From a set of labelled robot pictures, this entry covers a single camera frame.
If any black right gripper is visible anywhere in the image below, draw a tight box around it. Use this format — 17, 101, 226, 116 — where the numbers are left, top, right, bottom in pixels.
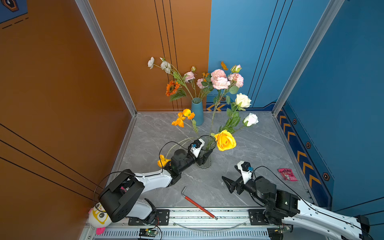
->
221, 166, 270, 207

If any clear glass vase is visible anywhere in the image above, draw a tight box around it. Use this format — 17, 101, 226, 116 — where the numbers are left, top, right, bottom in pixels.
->
197, 135, 216, 169

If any orange yellow rose stem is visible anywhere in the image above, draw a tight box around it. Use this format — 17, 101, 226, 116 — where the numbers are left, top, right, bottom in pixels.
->
211, 130, 237, 152

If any small orange bud stem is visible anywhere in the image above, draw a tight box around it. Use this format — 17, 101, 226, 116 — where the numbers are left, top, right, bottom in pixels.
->
158, 109, 199, 168

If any teal ceramic vase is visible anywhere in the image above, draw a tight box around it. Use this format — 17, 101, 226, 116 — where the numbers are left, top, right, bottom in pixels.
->
191, 98, 204, 126

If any white rose flower stem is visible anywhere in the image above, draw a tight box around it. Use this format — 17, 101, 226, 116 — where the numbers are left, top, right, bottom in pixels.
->
232, 113, 259, 134

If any large pink peach rose stem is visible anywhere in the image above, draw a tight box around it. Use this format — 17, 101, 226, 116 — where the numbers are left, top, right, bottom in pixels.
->
197, 79, 212, 100

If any pink peony flower stem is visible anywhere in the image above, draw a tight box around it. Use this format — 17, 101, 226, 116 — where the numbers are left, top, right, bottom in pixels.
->
183, 66, 198, 99

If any pink carnation rose stem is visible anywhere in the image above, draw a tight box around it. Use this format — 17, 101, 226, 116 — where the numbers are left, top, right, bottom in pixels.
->
210, 62, 244, 134

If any cream white rose stem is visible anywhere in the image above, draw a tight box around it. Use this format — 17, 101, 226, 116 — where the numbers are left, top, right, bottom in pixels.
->
219, 94, 252, 134

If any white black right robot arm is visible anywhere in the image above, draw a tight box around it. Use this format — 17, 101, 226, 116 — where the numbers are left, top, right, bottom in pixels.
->
222, 162, 372, 240

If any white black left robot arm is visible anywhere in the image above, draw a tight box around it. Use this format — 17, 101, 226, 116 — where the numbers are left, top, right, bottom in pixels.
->
91, 138, 213, 224

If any pink candy wrapper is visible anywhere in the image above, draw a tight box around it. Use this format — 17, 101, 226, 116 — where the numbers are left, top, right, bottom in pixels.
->
278, 168, 298, 182

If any green circuit board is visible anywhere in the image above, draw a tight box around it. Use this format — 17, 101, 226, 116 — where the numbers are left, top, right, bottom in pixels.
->
138, 229, 159, 240

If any white panda plush toy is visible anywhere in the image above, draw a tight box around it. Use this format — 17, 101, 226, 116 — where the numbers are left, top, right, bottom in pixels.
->
88, 203, 112, 235

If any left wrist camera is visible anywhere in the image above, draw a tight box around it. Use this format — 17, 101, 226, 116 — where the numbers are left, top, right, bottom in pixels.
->
188, 138, 205, 158

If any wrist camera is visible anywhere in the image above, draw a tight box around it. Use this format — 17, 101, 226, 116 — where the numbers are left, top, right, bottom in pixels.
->
188, 138, 205, 158
237, 161, 254, 184

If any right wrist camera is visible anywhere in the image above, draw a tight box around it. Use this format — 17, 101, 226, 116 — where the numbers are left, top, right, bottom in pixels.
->
237, 161, 254, 184

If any red handled hex key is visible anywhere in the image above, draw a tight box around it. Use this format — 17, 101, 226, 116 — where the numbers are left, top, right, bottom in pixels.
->
181, 187, 218, 220

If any left aluminium corner post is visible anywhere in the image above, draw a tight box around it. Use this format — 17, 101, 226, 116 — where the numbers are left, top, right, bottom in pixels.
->
75, 0, 137, 117

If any aluminium corner post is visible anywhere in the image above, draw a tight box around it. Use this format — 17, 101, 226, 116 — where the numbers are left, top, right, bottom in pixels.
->
75, 0, 137, 117
272, 0, 345, 117

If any right aluminium corner post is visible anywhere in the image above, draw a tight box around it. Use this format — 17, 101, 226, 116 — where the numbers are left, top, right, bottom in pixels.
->
272, 0, 345, 117

